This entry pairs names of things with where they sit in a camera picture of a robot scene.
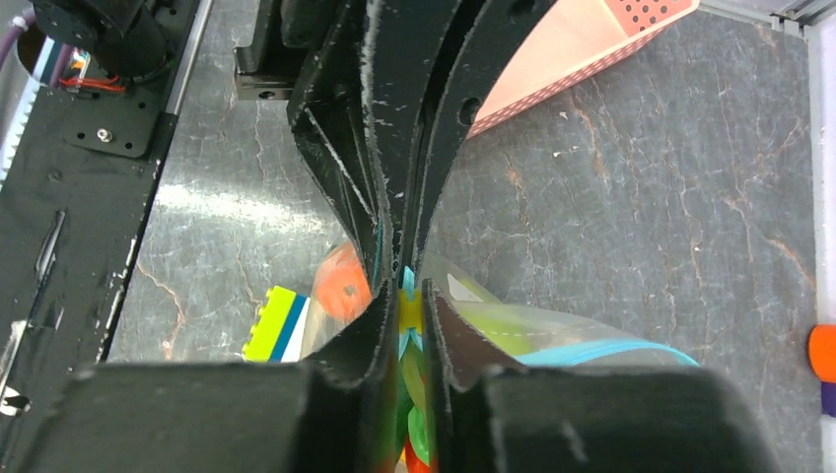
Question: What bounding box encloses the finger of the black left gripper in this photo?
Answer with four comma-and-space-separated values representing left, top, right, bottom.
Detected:
365, 1, 553, 274

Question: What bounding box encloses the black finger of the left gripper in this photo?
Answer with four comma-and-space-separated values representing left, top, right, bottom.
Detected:
287, 1, 400, 288

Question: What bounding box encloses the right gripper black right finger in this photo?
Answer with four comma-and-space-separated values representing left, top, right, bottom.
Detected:
422, 280, 780, 472

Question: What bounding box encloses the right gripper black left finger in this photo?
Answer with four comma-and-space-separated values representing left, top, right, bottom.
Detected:
19, 283, 399, 472

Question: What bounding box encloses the clear zip top bag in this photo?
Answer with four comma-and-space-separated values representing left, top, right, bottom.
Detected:
297, 241, 700, 473

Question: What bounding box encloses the green toy pear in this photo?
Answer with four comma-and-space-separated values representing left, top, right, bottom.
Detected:
447, 273, 556, 356

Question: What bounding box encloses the orange green toy mango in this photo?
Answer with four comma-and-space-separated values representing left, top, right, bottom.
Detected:
313, 241, 373, 323

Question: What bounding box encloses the pink plastic basket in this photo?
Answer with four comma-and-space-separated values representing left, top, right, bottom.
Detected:
468, 0, 699, 137

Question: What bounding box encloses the light green toy bean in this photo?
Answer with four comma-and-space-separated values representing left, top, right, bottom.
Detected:
395, 328, 431, 472

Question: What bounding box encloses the green white brick stack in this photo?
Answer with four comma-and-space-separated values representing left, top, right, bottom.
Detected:
243, 286, 311, 363

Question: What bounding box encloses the purple small block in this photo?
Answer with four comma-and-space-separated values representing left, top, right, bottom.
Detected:
820, 381, 836, 418

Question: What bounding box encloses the orange half-round block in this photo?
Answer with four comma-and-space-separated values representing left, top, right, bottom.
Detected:
807, 323, 836, 383

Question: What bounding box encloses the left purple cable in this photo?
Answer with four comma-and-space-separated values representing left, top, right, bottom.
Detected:
0, 9, 37, 70

